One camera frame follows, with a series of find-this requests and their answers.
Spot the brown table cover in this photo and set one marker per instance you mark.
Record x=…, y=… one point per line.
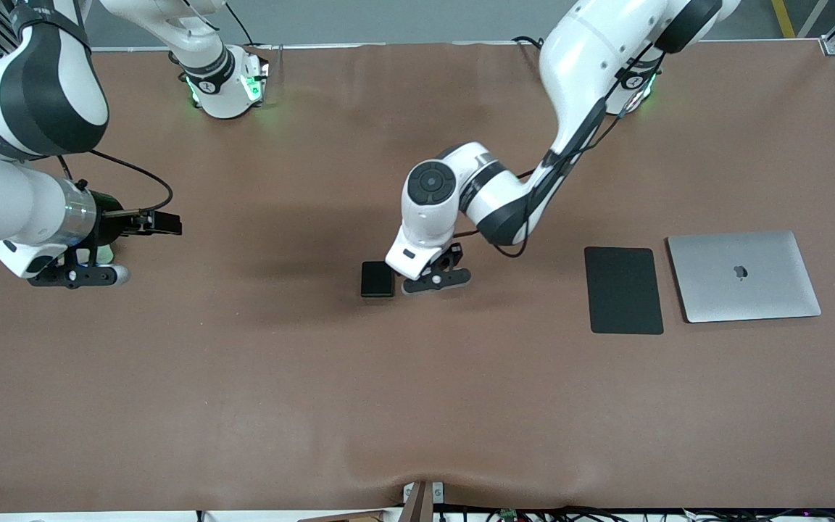
x=417, y=406

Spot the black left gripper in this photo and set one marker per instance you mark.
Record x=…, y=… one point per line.
x=459, y=253

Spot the black mouse pad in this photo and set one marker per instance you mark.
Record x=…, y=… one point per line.
x=623, y=290

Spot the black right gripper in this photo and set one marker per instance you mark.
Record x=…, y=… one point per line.
x=109, y=215

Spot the green dinosaur plush toy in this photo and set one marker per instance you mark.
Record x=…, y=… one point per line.
x=104, y=254

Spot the black phone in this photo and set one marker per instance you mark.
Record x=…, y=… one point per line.
x=377, y=280

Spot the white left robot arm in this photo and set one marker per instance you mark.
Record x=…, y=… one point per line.
x=577, y=61

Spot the silver laptop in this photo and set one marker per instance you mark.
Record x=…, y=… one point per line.
x=744, y=279

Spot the metal table edge bracket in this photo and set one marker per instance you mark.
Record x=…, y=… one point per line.
x=423, y=500

